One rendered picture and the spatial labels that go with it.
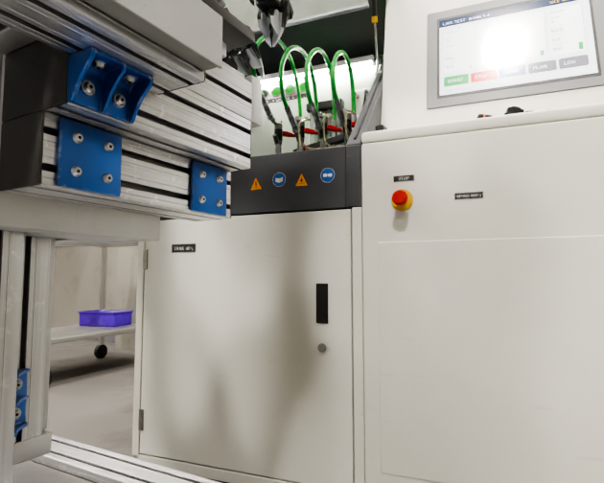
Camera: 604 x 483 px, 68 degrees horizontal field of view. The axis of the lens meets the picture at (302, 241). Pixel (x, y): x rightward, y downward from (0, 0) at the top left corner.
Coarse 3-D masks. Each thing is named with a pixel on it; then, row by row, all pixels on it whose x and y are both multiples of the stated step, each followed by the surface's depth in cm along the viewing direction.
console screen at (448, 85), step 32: (512, 0) 133; (544, 0) 129; (576, 0) 125; (448, 32) 137; (480, 32) 133; (512, 32) 129; (544, 32) 126; (576, 32) 122; (448, 64) 134; (480, 64) 130; (512, 64) 126; (544, 64) 123; (576, 64) 119; (448, 96) 130; (480, 96) 127; (512, 96) 123
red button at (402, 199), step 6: (396, 192) 104; (402, 192) 104; (408, 192) 107; (396, 198) 104; (402, 198) 104; (408, 198) 107; (396, 204) 105; (402, 204) 104; (408, 204) 107; (402, 210) 107
